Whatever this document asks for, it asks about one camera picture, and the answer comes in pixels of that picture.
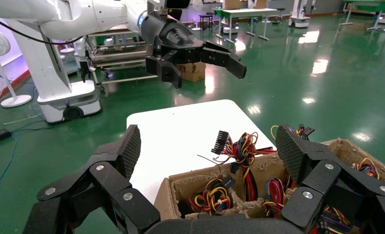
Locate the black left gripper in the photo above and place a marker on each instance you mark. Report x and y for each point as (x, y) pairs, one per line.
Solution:
(169, 35)

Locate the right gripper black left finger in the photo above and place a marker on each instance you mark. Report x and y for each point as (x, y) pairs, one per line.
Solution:
(108, 187)

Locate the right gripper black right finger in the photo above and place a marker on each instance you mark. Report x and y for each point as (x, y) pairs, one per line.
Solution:
(312, 174)

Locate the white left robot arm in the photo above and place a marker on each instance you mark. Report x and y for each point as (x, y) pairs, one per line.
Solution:
(82, 13)

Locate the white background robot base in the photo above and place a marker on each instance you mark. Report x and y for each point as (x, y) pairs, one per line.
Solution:
(299, 21)

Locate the small brown cardboard box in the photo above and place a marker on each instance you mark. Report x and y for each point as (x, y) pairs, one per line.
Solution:
(194, 72)

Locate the black stool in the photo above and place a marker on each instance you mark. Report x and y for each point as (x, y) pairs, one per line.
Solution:
(206, 16)

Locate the divided cardboard box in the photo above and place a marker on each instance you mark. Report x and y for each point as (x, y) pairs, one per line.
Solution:
(166, 200)

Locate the metal rack cart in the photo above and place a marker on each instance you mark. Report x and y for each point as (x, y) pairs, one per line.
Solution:
(121, 58)

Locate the white long table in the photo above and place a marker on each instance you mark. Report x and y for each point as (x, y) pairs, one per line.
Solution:
(250, 12)

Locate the white and black machine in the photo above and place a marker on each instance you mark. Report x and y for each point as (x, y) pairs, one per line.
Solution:
(84, 69)

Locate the white robot torso and base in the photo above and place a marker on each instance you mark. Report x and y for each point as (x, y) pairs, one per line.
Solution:
(50, 74)

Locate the green topped table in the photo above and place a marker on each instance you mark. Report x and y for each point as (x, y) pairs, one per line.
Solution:
(370, 5)

